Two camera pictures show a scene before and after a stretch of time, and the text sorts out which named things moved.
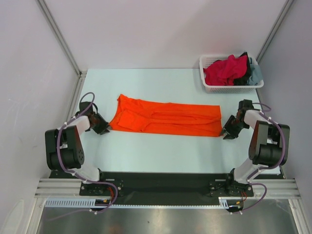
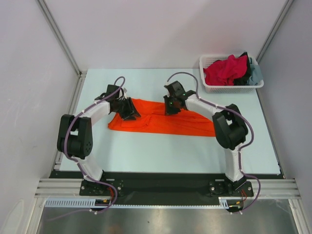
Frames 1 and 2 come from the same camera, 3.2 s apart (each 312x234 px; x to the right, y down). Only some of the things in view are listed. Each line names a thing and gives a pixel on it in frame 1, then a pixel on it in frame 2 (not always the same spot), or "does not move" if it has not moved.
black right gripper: (232, 127) → (169, 107)
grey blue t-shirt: (256, 77) does not move
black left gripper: (102, 129) → (131, 112)
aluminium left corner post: (47, 13) does not move
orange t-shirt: (136, 115) does not move
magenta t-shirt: (224, 72) does not move
